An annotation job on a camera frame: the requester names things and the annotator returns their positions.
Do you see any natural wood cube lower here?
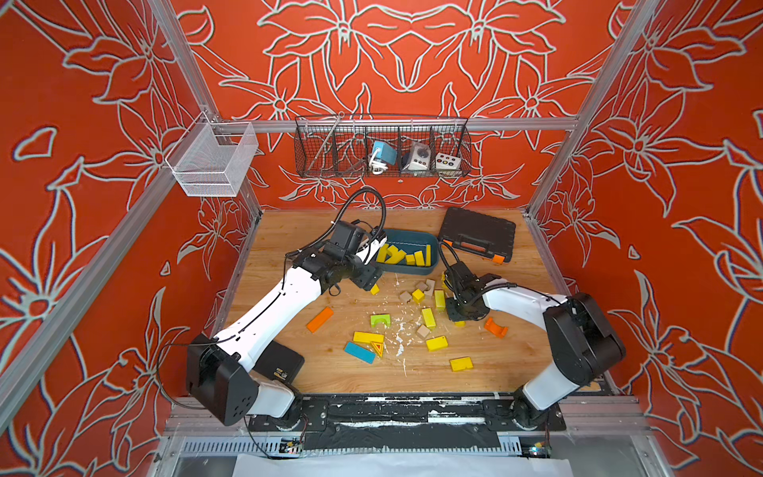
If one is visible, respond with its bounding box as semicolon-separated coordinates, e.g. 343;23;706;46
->
416;325;431;339

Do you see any clear acrylic wall box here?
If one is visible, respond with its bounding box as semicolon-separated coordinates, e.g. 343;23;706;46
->
168;123;259;198

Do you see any black flat pad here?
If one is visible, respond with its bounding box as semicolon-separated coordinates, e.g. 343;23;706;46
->
254;341;305;384

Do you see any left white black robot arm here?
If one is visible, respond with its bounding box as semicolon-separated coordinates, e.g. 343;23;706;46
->
186;204;387;427

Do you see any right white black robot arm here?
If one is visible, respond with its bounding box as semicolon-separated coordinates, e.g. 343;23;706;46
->
438;240;626;430

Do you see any orange arch block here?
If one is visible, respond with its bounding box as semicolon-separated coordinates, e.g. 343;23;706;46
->
484;317;508;338

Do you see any natural wood block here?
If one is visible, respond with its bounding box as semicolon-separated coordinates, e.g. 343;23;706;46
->
416;279;435;296

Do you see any teal flat block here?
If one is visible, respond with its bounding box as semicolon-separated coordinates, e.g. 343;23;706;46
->
344;342;377;364

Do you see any orange flat block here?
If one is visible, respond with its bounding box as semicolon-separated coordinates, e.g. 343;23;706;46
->
306;307;334;333

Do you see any yellow triangle block red outline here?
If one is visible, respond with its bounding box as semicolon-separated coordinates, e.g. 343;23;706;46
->
369;342;383;358

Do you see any blue white device in basket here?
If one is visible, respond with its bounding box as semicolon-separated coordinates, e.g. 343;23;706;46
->
369;141;397;175

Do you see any grey white cube in basket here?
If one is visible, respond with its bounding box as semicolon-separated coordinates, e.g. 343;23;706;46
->
403;143;431;172

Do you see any black plastic tool case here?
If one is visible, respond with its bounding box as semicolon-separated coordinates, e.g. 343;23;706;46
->
438;207;517;264

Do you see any black wire wall basket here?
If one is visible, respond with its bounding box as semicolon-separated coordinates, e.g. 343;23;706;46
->
294;113;473;179

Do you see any yellow tilted block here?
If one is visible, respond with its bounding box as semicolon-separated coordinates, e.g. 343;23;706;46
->
433;289;446;311

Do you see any green arch block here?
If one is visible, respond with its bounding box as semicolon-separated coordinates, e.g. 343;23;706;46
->
370;314;391;328

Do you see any teal plastic bin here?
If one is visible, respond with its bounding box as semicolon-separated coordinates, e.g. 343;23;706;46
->
376;229;439;276

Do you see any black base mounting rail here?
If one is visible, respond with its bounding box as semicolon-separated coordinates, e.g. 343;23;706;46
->
244;393;566;457

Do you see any white dotted cube in basket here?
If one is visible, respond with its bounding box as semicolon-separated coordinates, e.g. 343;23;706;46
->
434;153;461;175

